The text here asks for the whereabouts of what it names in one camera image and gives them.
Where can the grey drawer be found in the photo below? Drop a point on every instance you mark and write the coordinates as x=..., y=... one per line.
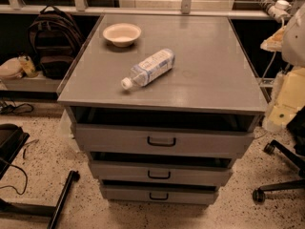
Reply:
x=161, y=141
x=160, y=173
x=158, y=194

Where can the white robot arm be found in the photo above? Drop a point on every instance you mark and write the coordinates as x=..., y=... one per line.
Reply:
x=288, y=95

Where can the grey drawer cabinet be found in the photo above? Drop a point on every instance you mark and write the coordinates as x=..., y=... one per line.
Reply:
x=211, y=87

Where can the grey top drawer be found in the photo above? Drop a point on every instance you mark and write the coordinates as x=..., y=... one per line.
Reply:
x=161, y=141

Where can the grey bottom drawer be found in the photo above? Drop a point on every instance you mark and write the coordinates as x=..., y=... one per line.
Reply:
x=158, y=194

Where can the clear plastic water bottle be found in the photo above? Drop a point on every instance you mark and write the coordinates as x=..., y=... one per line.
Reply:
x=149, y=69

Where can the white bowl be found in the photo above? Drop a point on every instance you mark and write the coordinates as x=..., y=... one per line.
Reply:
x=122, y=34

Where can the dark backpack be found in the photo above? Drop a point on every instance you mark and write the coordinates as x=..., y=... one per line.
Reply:
x=56, y=39

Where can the yellow drink bottle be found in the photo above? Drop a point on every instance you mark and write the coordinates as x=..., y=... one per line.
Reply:
x=27, y=65

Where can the black stand leg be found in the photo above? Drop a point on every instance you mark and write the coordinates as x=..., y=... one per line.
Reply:
x=43, y=211

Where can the black box on floor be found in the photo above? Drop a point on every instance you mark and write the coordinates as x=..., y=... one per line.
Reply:
x=12, y=139

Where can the white power strip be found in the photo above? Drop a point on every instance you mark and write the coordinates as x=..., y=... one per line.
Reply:
x=278, y=10

